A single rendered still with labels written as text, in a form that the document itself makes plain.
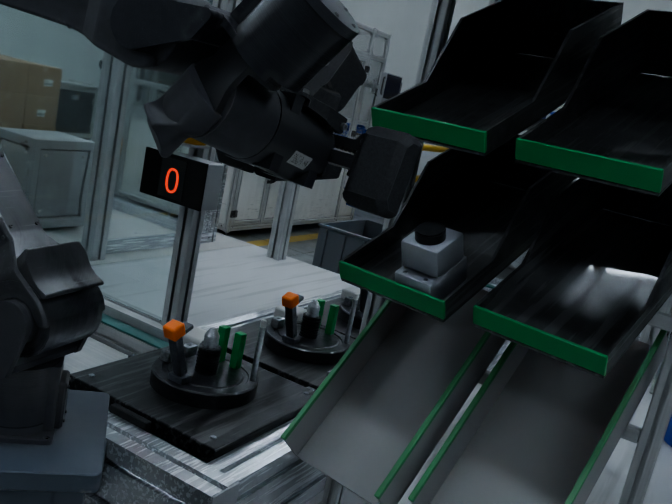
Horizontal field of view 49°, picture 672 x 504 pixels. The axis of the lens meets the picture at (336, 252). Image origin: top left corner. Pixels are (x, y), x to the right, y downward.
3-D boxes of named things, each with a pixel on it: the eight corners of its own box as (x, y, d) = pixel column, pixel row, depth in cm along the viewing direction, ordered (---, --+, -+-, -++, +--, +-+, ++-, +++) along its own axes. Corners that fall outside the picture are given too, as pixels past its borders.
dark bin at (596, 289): (603, 379, 62) (613, 309, 59) (472, 326, 70) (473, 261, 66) (715, 240, 80) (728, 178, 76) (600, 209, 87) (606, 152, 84)
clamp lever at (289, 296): (293, 341, 112) (291, 300, 108) (282, 336, 113) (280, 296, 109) (306, 329, 115) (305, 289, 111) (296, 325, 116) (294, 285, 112)
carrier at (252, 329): (328, 405, 103) (346, 322, 101) (199, 348, 114) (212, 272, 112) (399, 367, 124) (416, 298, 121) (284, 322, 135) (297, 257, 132)
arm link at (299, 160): (332, 192, 46) (366, 101, 46) (157, 135, 58) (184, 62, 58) (397, 222, 53) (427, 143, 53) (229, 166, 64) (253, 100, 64)
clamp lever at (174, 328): (180, 380, 90) (173, 331, 86) (168, 374, 91) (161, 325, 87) (200, 364, 93) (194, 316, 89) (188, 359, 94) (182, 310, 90)
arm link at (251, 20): (101, 19, 48) (220, -122, 44) (172, 38, 55) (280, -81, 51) (199, 154, 46) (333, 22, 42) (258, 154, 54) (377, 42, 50)
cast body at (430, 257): (431, 311, 70) (429, 249, 67) (394, 296, 73) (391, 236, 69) (478, 272, 75) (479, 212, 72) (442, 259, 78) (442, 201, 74)
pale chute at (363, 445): (390, 516, 72) (378, 497, 69) (294, 456, 80) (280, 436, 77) (528, 307, 83) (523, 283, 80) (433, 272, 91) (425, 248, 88)
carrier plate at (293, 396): (212, 466, 81) (215, 449, 81) (66, 388, 92) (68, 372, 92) (322, 408, 102) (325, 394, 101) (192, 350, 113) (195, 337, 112)
